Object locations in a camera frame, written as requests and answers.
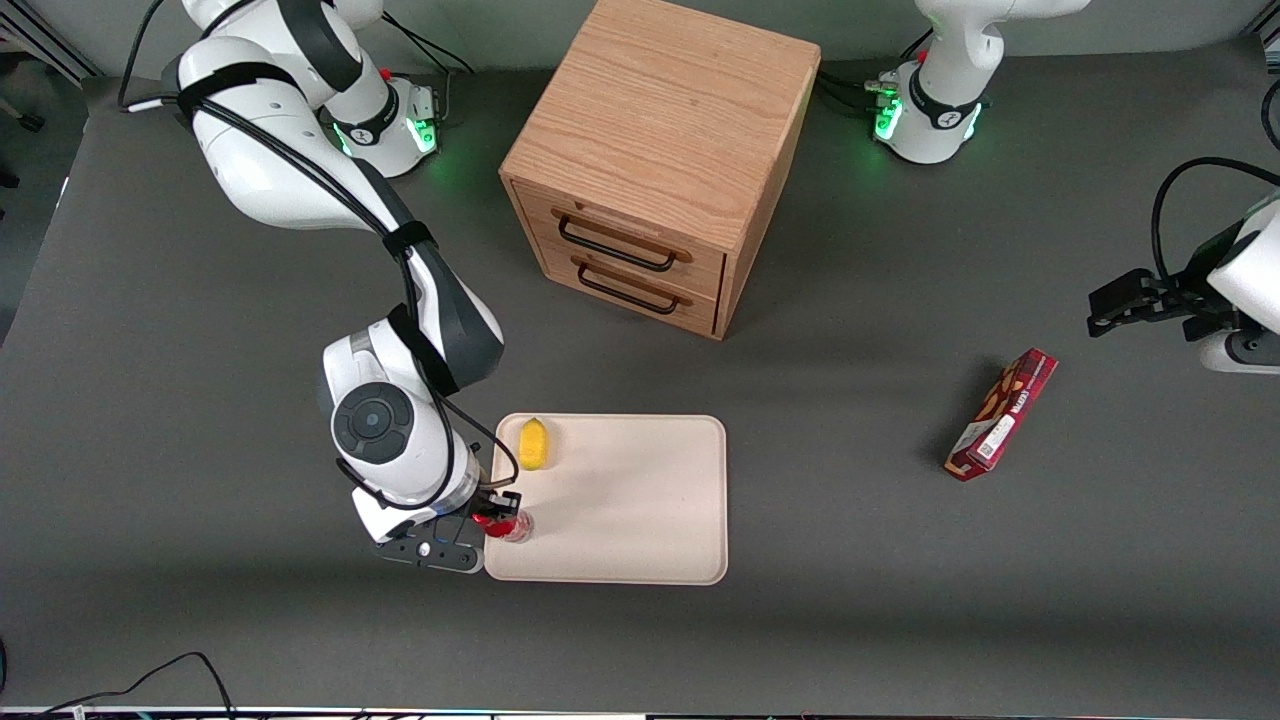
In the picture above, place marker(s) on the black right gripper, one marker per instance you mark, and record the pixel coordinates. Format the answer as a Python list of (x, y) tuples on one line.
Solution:
[(494, 503)]

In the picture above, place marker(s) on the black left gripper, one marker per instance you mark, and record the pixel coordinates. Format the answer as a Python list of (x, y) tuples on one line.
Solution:
[(1187, 296)]

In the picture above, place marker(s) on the red coke bottle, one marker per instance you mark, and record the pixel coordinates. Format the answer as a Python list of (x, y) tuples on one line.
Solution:
[(512, 527)]

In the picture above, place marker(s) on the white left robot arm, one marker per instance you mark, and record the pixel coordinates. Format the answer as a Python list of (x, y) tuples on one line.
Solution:
[(945, 110)]

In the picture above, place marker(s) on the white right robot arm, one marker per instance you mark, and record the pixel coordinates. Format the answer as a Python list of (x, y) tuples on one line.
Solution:
[(260, 170)]

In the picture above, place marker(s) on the beige plastic tray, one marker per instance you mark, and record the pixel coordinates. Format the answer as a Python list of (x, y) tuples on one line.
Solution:
[(630, 500)]

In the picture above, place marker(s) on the yellow lemon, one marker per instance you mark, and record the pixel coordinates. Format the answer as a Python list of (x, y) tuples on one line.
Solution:
[(533, 445)]

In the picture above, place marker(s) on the red snack box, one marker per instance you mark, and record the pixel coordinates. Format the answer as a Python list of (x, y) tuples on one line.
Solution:
[(1003, 415)]

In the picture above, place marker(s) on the wooden drawer cabinet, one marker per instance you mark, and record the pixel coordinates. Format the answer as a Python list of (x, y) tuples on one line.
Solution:
[(660, 110)]

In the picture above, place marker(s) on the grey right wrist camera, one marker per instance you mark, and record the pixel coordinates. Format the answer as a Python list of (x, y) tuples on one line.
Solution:
[(378, 520)]

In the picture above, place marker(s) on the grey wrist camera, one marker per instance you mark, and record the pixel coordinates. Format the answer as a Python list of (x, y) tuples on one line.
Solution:
[(1245, 352), (378, 520)]

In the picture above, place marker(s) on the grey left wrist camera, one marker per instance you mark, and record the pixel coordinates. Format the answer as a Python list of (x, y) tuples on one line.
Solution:
[(1245, 352)]

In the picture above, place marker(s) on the aluminium frame profile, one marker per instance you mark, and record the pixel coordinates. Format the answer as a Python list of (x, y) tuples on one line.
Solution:
[(50, 45)]

